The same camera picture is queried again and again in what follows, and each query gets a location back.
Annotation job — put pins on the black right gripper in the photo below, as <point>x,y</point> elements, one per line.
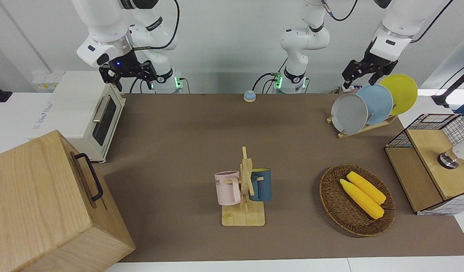
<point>126,66</point>

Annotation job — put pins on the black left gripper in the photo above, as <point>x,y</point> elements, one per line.
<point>377,62</point>

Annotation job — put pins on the gray plate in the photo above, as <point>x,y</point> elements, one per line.
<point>348,114</point>

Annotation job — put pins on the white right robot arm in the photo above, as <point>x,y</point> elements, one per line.
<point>103,26</point>

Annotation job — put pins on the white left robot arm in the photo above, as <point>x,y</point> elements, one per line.
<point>303,41</point>

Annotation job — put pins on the light blue plate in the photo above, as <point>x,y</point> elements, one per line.
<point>379,102</point>

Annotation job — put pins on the yellow plate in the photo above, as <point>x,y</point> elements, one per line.
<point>402,92</point>

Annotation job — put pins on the wooden plate rack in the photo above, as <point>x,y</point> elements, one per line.
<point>362,129</point>

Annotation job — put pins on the white toaster oven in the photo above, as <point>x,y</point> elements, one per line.
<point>73,109</point>

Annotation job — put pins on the brown table mat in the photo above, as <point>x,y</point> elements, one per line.
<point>179,151</point>

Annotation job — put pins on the white power strip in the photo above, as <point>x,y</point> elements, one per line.
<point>47,81</point>

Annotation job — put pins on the yellow corn cob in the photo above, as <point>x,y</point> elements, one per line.
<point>368,187</point>
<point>362,200</point>

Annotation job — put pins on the small blue round bell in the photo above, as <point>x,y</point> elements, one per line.
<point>249,96</point>

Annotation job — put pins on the white light bulb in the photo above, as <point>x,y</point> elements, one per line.
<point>462,151</point>

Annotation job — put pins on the brown wicker basket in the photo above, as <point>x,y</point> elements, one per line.
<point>339,207</point>

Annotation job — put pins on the pink mug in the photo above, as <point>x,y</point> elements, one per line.
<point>227,189</point>

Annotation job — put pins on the dark blue mug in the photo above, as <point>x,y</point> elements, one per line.
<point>263,185</point>

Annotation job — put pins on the wooden box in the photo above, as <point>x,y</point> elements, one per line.
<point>39,204</point>

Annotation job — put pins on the wooden mug tree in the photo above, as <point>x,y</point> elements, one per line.
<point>243,217</point>

